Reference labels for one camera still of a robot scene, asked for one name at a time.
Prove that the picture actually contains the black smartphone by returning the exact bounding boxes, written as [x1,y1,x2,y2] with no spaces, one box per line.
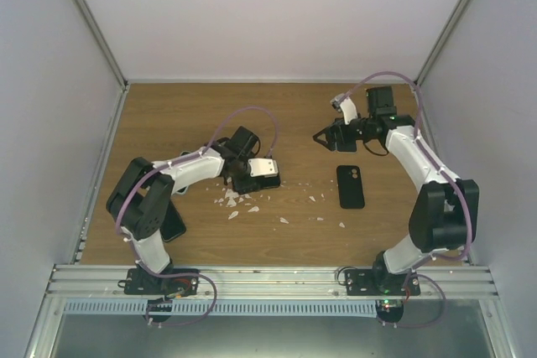
[336,143,357,153]

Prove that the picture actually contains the black phone case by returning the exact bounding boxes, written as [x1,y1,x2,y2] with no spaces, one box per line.
[336,165,365,210]

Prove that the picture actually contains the black phone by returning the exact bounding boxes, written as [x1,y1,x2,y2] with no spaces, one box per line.
[160,200,186,242]
[232,174,281,195]

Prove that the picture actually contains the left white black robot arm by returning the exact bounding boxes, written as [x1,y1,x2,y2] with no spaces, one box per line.
[106,127,260,294]

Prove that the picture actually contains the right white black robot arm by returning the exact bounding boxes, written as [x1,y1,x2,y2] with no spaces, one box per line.
[313,86,479,295]

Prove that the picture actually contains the white debris pile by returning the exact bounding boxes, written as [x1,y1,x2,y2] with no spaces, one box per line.
[212,181,348,228]

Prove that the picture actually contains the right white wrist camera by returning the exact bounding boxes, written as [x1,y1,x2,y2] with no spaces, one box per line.
[331,94,358,126]

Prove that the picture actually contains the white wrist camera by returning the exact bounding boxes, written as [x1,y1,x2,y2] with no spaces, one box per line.
[331,94,358,126]
[248,158,279,178]

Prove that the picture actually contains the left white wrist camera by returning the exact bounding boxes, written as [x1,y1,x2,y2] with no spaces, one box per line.
[248,158,279,178]

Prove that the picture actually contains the aluminium front rail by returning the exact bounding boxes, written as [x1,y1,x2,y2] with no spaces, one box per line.
[45,265,498,300]

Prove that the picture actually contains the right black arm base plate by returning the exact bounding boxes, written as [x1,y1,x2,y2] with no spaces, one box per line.
[335,266,421,297]

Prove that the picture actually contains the slotted grey cable duct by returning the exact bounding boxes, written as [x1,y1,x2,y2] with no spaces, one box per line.
[64,298,377,318]

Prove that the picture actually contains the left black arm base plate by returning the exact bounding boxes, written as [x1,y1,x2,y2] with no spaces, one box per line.
[117,266,200,298]

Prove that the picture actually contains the right aluminium frame post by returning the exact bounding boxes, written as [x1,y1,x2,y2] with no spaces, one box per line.
[414,0,472,86]

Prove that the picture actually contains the aluminium frame post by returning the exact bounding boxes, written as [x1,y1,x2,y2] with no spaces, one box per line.
[414,0,472,86]
[73,0,128,92]

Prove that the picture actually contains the left aluminium frame post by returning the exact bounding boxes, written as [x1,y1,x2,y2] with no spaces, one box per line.
[73,0,128,92]

